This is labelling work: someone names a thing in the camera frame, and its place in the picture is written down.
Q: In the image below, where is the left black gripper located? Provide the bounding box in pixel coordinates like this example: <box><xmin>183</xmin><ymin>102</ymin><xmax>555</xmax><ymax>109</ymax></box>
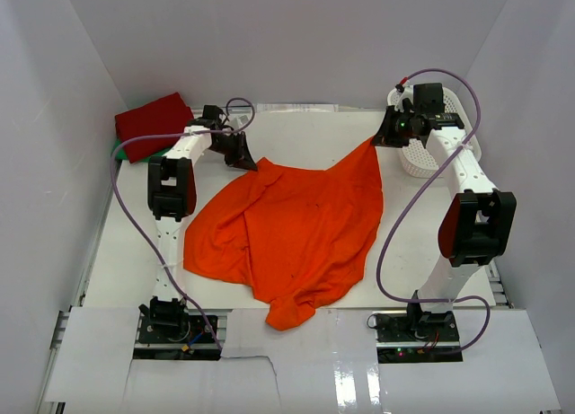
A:
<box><xmin>208</xmin><ymin>131</ymin><xmax>258</xmax><ymax>172</ymax></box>

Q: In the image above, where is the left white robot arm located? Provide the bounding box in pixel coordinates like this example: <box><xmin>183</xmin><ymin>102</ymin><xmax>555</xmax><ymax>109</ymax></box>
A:
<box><xmin>140</xmin><ymin>105</ymin><xmax>257</xmax><ymax>341</ymax></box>

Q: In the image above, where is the paper strip at back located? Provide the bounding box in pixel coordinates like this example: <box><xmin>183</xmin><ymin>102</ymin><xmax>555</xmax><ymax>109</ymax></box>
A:
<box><xmin>256</xmin><ymin>103</ymin><xmax>339</xmax><ymax>113</ymax></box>

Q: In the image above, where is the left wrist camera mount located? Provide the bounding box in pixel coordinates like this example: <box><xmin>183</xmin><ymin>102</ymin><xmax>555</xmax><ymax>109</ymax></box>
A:
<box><xmin>186</xmin><ymin>105</ymin><xmax>252</xmax><ymax>131</ymax></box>

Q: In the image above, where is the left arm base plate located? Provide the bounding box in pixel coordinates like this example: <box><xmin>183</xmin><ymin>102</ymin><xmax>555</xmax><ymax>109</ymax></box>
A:
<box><xmin>133</xmin><ymin>296</ymin><xmax>221</xmax><ymax>361</ymax></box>

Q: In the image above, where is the orange t shirt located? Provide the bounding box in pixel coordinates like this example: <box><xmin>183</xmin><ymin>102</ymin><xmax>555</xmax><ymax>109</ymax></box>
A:
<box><xmin>183</xmin><ymin>141</ymin><xmax>384</xmax><ymax>330</ymax></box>

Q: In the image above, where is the white paper sheet front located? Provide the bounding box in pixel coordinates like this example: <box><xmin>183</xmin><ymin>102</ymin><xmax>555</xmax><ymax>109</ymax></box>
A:
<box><xmin>45</xmin><ymin>308</ymin><xmax>560</xmax><ymax>413</ymax></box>

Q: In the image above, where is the red folded t shirt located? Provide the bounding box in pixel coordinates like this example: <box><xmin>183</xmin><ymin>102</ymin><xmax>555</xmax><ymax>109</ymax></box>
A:
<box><xmin>115</xmin><ymin>92</ymin><xmax>194</xmax><ymax>163</ymax></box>

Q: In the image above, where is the white perforated plastic basket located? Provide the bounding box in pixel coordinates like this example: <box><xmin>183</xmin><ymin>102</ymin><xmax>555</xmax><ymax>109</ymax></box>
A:
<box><xmin>387</xmin><ymin>85</ymin><xmax>482</xmax><ymax>179</ymax></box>

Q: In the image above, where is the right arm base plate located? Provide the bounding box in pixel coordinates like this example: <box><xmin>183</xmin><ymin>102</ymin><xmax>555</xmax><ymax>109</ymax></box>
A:
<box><xmin>366</xmin><ymin>312</ymin><xmax>463</xmax><ymax>365</ymax></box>

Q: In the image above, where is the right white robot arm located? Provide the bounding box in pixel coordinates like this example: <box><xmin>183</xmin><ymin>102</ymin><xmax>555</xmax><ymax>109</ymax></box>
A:
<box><xmin>371</xmin><ymin>83</ymin><xmax>517</xmax><ymax>341</ymax></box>

